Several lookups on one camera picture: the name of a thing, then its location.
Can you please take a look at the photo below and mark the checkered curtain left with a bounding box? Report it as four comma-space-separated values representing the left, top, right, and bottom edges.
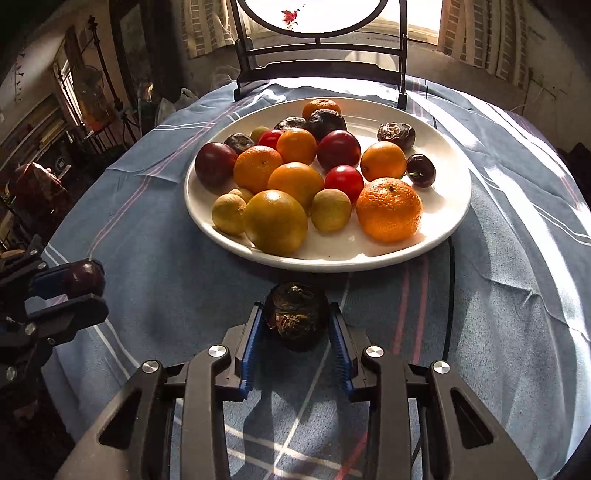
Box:
181, 0, 238, 60

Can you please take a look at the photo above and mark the medium orange mandarin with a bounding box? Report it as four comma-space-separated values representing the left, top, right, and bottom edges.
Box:
233, 145, 283, 194

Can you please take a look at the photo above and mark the large orange mandarin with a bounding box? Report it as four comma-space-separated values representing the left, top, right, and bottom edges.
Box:
356, 177, 423, 243

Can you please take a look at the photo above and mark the wrinkled dark passion fruit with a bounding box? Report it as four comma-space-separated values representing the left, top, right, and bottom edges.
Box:
263, 282, 329, 352

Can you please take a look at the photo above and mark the red plum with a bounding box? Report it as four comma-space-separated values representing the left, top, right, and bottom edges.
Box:
317, 130, 362, 172

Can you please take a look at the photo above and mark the checkered curtain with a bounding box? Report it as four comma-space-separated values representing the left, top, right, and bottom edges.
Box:
181, 0, 238, 60
437, 0, 528, 89

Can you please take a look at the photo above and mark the dark purple plum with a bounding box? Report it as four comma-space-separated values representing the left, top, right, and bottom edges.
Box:
64, 259, 105, 298

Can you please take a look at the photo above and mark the small orange mandarin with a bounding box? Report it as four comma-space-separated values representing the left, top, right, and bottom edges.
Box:
301, 98, 342, 120

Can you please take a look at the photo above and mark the checkered curtain right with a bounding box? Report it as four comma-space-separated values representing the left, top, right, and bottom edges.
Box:
437, 0, 528, 89

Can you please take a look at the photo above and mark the yellow orange citrus fruit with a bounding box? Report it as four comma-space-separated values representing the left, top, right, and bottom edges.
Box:
243, 190, 308, 256

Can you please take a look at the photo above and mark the small orange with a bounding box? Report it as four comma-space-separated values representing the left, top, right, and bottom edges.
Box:
361, 141, 407, 182

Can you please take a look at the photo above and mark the round painted screen stand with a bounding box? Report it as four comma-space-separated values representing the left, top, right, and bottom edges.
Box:
230, 1, 409, 110

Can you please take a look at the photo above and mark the dark red cherry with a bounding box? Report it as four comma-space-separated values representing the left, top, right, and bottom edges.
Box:
406, 154, 437, 188

